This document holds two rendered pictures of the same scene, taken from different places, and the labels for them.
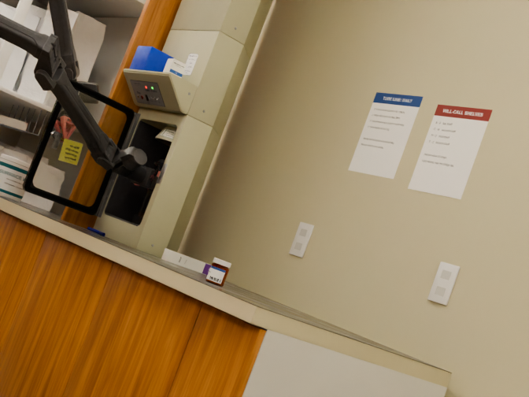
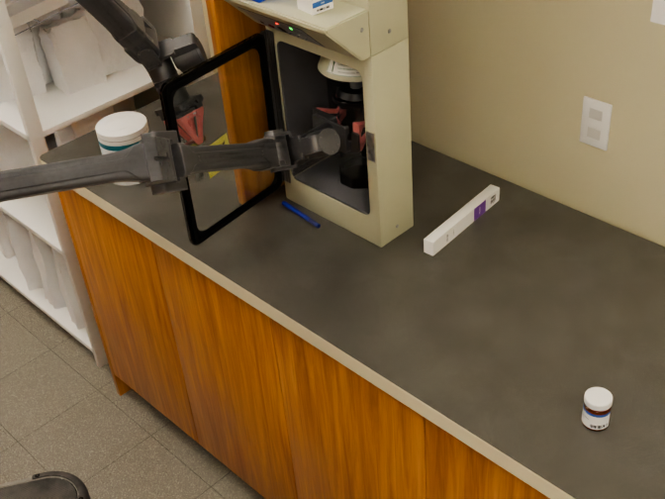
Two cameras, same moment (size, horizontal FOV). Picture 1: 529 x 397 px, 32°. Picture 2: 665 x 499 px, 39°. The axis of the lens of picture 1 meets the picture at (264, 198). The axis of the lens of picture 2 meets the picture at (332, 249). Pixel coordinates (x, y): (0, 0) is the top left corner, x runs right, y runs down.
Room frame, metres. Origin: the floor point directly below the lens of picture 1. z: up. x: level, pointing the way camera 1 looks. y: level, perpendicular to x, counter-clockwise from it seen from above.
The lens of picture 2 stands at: (1.27, 0.56, 2.23)
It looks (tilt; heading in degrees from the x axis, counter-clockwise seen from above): 37 degrees down; 356
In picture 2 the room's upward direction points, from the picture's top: 5 degrees counter-clockwise
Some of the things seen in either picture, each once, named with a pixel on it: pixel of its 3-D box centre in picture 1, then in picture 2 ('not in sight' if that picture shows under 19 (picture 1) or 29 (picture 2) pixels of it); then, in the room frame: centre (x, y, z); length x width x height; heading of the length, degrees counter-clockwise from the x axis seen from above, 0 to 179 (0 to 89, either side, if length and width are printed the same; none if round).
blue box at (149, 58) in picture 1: (152, 64); not in sight; (3.13, 0.53, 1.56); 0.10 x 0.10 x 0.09; 38
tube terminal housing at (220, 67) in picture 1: (182, 146); (359, 52); (3.17, 0.33, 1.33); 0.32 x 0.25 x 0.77; 38
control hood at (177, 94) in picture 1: (154, 90); (292, 23); (3.06, 0.48, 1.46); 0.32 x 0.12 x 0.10; 38
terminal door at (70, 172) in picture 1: (80, 148); (227, 141); (3.10, 0.65, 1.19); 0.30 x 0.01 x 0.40; 134
